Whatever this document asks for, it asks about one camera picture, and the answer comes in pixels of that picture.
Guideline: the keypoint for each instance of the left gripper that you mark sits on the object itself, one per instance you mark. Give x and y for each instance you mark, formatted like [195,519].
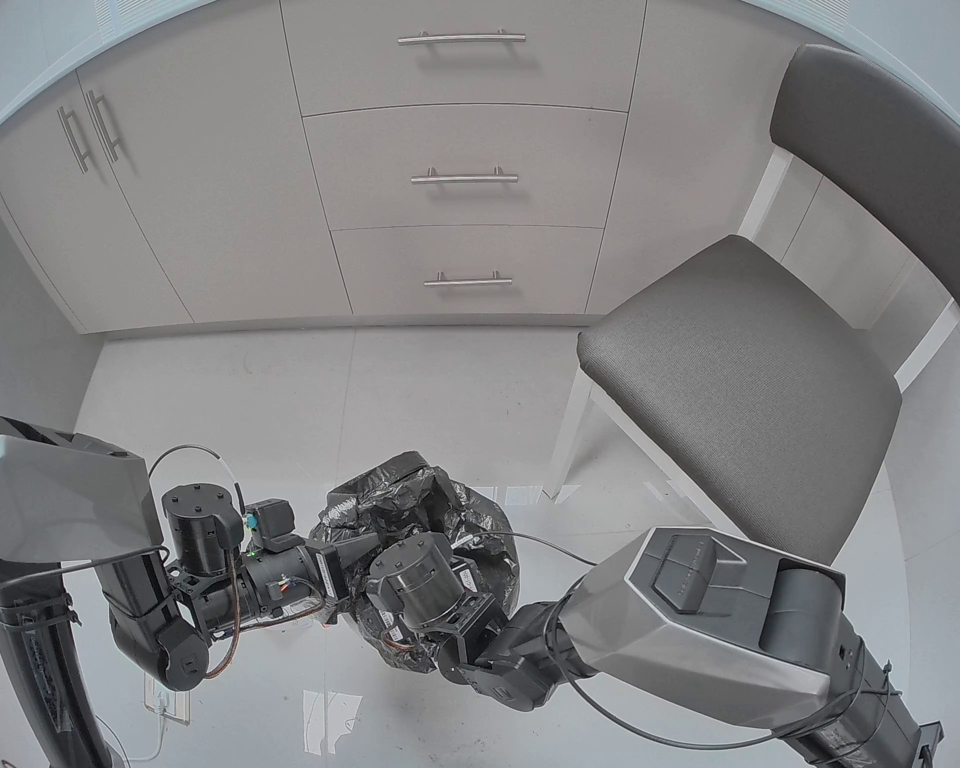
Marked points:
[285,577]

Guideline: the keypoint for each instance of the black plastic bag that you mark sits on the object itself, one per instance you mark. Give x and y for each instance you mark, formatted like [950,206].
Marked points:
[405,487]

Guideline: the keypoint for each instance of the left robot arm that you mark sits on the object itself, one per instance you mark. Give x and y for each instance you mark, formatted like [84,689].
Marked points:
[67,487]

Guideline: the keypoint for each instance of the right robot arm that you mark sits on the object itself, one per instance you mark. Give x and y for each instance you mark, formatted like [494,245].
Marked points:
[712,600]

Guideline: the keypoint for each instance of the beige cabinet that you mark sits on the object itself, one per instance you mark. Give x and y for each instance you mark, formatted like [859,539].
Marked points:
[225,225]

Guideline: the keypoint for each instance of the grey padded chair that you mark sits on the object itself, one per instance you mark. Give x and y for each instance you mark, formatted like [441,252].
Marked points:
[735,390]

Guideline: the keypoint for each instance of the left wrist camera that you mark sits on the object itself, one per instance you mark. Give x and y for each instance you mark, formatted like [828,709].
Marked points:
[274,517]

